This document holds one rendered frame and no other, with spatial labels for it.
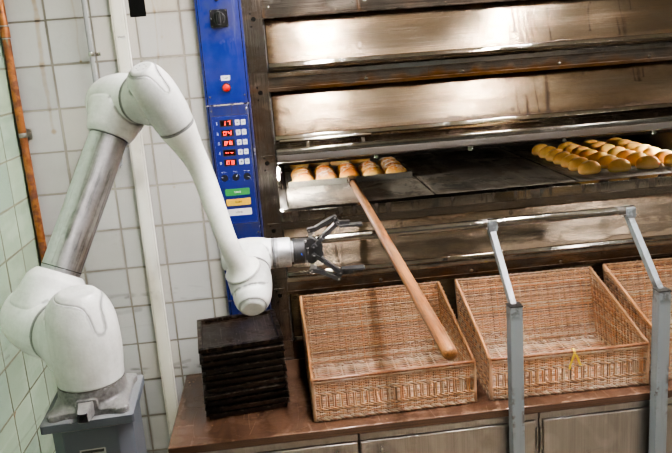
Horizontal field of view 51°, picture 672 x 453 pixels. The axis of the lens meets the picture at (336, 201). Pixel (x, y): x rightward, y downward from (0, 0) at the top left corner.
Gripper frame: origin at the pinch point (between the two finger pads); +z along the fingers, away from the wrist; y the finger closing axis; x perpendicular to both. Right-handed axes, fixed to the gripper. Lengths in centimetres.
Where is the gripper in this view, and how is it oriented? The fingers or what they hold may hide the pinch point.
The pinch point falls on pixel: (359, 245)
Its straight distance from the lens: 212.8
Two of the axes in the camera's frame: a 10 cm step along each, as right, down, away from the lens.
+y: 0.6, 9.7, 2.1
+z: 9.9, -0.8, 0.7
